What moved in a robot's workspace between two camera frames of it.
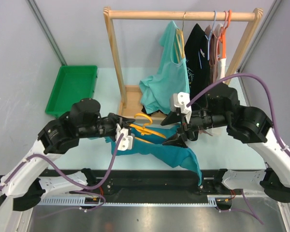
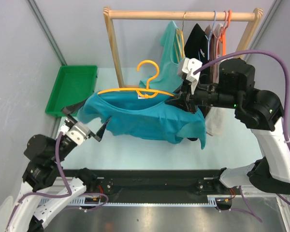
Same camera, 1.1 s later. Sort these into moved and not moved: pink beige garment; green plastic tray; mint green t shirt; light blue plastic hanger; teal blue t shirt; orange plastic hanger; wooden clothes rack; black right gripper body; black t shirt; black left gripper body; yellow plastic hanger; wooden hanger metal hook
Moved: black right gripper body; teal blue t shirt; black left gripper body; yellow plastic hanger
Not moved: black t shirt; light blue plastic hanger; wooden hanger metal hook; wooden clothes rack; orange plastic hanger; pink beige garment; green plastic tray; mint green t shirt
